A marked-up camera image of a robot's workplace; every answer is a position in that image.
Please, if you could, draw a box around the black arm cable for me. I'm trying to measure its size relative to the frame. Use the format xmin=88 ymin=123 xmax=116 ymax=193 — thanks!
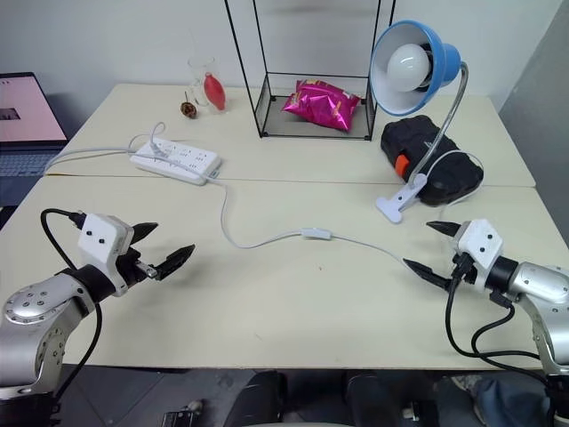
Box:
xmin=40 ymin=208 xmax=104 ymax=401
xmin=444 ymin=261 xmax=557 ymax=389

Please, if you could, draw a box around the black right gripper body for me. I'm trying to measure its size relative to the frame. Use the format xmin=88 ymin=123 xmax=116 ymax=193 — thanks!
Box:
xmin=445 ymin=251 xmax=477 ymax=290

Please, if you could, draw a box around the white light bulb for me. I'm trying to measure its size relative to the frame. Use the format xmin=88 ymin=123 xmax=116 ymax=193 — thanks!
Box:
xmin=386 ymin=43 xmax=435 ymax=93

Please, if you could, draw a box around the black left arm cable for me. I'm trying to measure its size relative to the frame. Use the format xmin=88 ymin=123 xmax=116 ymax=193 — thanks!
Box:
xmin=40 ymin=208 xmax=104 ymax=401

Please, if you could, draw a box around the blue denim fabric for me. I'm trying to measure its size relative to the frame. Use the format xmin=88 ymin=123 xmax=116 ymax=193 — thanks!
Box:
xmin=471 ymin=376 xmax=550 ymax=427

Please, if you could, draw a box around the white power strip cable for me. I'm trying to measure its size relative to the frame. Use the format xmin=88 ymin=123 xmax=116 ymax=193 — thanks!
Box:
xmin=44 ymin=123 xmax=169 ymax=175

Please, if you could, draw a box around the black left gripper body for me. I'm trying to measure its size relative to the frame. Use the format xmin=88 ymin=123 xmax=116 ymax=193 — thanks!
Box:
xmin=116 ymin=247 xmax=159 ymax=288

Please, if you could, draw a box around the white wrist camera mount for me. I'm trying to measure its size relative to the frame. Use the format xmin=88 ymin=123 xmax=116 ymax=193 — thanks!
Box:
xmin=76 ymin=213 xmax=135 ymax=298
xmin=453 ymin=218 xmax=505 ymax=286

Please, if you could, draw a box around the white power strip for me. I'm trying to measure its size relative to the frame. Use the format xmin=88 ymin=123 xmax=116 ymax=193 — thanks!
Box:
xmin=129 ymin=137 xmax=222 ymax=187

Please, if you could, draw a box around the clear drinking glass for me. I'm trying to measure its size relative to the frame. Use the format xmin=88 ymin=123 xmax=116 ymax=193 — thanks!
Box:
xmin=187 ymin=55 xmax=218 ymax=109

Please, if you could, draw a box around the grey laptop with pink screen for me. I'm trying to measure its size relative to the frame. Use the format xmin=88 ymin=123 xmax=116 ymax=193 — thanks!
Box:
xmin=0 ymin=71 xmax=70 ymax=181

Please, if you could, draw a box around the pink foil snack bag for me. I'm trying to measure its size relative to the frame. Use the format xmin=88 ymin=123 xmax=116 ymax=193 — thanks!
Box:
xmin=281 ymin=77 xmax=363 ymax=133

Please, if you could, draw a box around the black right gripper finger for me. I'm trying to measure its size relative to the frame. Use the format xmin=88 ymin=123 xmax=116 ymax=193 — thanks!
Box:
xmin=425 ymin=220 xmax=464 ymax=244
xmin=401 ymin=257 xmax=455 ymax=293

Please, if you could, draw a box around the blue clip-on desk lamp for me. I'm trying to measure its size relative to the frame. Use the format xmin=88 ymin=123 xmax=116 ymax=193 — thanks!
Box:
xmin=369 ymin=19 xmax=470 ymax=224

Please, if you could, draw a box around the black wire frame rack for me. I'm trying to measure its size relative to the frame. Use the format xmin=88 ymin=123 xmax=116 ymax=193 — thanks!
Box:
xmin=223 ymin=0 xmax=397 ymax=143

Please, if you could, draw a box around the red teardrop-shaped object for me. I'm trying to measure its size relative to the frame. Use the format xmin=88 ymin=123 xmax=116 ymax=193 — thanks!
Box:
xmin=202 ymin=72 xmax=229 ymax=113

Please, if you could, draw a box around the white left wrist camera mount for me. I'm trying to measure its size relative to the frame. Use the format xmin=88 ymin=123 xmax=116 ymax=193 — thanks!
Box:
xmin=76 ymin=213 xmax=135 ymax=298

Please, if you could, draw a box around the white lamp cord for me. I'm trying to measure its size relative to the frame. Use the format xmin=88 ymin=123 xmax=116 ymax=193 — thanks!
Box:
xmin=205 ymin=149 xmax=484 ymax=269

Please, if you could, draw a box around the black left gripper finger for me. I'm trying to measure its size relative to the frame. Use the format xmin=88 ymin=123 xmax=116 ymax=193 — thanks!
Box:
xmin=131 ymin=221 xmax=160 ymax=246
xmin=153 ymin=243 xmax=197 ymax=283

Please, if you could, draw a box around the brown pine cone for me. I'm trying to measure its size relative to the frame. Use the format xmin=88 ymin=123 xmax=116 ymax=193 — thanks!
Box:
xmin=179 ymin=90 xmax=200 ymax=121

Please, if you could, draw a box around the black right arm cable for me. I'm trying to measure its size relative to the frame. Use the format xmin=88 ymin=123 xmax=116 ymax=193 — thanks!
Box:
xmin=444 ymin=261 xmax=557 ymax=389

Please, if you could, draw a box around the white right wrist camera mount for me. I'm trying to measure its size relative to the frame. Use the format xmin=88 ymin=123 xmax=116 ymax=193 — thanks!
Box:
xmin=453 ymin=218 xmax=505 ymax=286

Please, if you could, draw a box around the black case with orange latch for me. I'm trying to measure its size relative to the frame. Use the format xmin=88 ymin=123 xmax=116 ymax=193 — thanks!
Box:
xmin=379 ymin=114 xmax=485 ymax=208

